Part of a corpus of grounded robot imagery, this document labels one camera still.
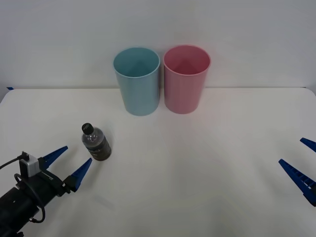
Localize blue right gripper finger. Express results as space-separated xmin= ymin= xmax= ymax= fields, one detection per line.
xmin=278 ymin=158 xmax=316 ymax=207
xmin=299 ymin=137 xmax=316 ymax=147

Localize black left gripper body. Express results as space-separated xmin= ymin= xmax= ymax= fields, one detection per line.
xmin=15 ymin=169 xmax=71 ymax=207

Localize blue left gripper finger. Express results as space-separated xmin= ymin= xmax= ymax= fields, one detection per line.
xmin=38 ymin=145 xmax=69 ymax=171
xmin=62 ymin=158 xmax=93 ymax=194

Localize pale blue plastic bin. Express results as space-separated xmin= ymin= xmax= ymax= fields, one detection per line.
xmin=113 ymin=46 xmax=161 ymax=117

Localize pink plastic bin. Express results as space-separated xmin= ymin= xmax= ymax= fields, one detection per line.
xmin=162 ymin=44 xmax=212 ymax=115

